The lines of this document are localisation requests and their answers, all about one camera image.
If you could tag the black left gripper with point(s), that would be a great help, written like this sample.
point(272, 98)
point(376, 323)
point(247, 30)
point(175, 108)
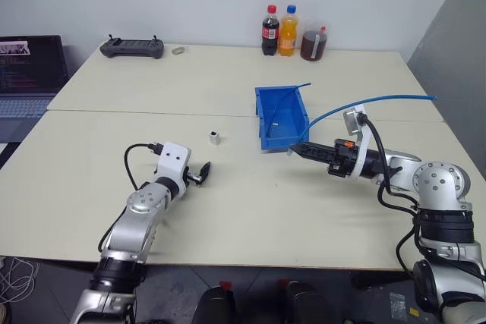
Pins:
point(191, 177)

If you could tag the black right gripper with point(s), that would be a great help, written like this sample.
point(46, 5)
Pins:
point(343, 161)

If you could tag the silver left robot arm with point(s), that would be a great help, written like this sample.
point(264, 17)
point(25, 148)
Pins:
point(133, 233)

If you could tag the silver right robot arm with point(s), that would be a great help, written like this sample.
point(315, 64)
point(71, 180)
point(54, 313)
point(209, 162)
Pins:
point(436, 181)

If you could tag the blue plastic bin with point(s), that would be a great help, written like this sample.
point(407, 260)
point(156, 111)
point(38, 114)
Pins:
point(283, 142)

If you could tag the clear jar brown liquid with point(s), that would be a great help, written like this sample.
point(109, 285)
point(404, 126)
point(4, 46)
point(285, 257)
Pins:
point(312, 45)

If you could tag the orange soda bottle blue cap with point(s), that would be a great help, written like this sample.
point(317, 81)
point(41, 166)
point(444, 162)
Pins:
point(287, 39)

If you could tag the cola bottle red cap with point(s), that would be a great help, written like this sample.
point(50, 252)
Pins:
point(270, 37)

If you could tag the clear tape roll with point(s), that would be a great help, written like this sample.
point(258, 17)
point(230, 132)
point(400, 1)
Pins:
point(178, 51)

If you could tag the dark rounded shape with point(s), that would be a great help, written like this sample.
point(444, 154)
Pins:
point(305, 303)
point(213, 307)

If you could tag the grey handheld remote controller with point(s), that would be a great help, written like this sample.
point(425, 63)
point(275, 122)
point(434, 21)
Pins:
point(131, 48)

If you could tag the small clear plastic bag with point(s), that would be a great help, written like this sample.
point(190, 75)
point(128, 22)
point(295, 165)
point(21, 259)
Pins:
point(398, 305)

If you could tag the yellow floor label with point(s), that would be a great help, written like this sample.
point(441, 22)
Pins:
point(414, 312)

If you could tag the open laptop computer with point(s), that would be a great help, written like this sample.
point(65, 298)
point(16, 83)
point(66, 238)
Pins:
point(28, 70)

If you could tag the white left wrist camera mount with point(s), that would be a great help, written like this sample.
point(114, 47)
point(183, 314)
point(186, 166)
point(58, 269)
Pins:
point(172, 157)

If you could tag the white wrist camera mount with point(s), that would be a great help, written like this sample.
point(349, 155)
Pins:
point(362, 145)
point(172, 157)

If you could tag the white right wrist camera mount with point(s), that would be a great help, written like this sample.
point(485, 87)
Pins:
point(362, 145)

